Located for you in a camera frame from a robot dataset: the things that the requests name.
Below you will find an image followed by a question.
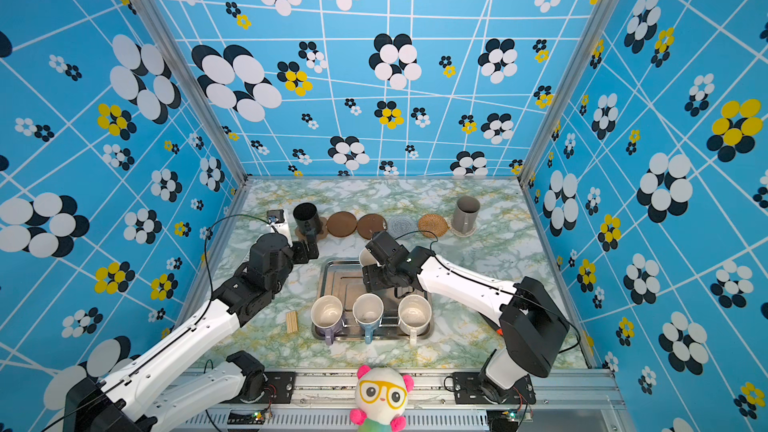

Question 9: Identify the dark round wooden coaster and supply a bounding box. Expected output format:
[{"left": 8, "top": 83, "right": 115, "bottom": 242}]
[{"left": 326, "top": 211, "right": 358, "bottom": 238}]

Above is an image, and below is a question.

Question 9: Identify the small wooden block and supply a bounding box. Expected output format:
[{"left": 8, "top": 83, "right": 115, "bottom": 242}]
[{"left": 285, "top": 311, "right": 299, "bottom": 334}]

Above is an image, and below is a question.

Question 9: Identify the aluminium front rail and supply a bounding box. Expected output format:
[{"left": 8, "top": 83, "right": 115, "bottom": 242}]
[{"left": 113, "top": 368, "right": 634, "bottom": 432}]

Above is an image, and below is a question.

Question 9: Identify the white mug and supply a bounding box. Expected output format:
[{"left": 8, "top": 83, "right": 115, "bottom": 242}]
[{"left": 398, "top": 294, "right": 432, "bottom": 346}]

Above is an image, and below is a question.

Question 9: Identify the scratched round wooden coaster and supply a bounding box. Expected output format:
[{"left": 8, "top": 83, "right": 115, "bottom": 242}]
[{"left": 356, "top": 213, "right": 388, "bottom": 240}]

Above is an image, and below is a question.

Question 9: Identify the woven rattan coaster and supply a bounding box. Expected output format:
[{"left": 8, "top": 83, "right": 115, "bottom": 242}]
[{"left": 417, "top": 214, "right": 450, "bottom": 239}]

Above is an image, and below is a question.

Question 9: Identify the grey blue crochet coaster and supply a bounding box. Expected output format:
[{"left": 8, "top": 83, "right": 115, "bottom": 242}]
[{"left": 387, "top": 215, "right": 417, "bottom": 237}]

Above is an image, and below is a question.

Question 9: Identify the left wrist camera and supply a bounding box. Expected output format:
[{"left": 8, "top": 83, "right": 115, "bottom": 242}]
[{"left": 266, "top": 209, "right": 290, "bottom": 235}]

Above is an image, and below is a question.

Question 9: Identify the panda plush toy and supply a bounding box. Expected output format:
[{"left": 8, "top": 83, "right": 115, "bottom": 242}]
[{"left": 350, "top": 365, "right": 414, "bottom": 432}]

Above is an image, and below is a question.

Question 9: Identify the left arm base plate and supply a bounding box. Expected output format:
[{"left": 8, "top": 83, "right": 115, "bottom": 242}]
[{"left": 234, "top": 371, "right": 297, "bottom": 405}]

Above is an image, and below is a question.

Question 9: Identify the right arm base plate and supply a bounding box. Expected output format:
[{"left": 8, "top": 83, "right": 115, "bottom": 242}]
[{"left": 449, "top": 372, "right": 536, "bottom": 406}]

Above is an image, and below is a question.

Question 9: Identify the purple mug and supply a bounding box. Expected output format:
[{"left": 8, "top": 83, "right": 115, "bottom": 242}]
[{"left": 310, "top": 295, "right": 344, "bottom": 346}]

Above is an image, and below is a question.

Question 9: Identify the black mug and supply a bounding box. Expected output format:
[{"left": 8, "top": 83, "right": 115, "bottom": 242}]
[{"left": 293, "top": 202, "right": 323, "bottom": 240}]

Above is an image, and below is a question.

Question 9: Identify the light blue mug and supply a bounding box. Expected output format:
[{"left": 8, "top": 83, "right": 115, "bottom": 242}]
[
  {"left": 352, "top": 293, "right": 384, "bottom": 344},
  {"left": 359, "top": 248, "right": 379, "bottom": 267}
]

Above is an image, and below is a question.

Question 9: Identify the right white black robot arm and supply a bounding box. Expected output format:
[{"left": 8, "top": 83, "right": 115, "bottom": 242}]
[{"left": 363, "top": 231, "right": 574, "bottom": 404}]

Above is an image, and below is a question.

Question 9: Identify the paw shaped wooden coaster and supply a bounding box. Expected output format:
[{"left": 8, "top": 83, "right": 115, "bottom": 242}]
[{"left": 294, "top": 217, "right": 328, "bottom": 241}]

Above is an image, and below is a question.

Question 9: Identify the light blue mug front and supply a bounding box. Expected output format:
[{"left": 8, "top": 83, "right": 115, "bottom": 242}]
[{"left": 352, "top": 293, "right": 384, "bottom": 344}]

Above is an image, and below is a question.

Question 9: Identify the stainless steel cup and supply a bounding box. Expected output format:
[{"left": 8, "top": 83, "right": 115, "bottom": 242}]
[{"left": 451, "top": 195, "right": 481, "bottom": 236}]

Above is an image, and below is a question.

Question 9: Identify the metal serving tray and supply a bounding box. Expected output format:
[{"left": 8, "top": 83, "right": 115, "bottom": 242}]
[{"left": 317, "top": 259, "right": 413, "bottom": 342}]

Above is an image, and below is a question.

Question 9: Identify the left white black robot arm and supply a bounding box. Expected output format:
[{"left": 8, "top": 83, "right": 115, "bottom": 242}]
[{"left": 51, "top": 232, "right": 319, "bottom": 431}]

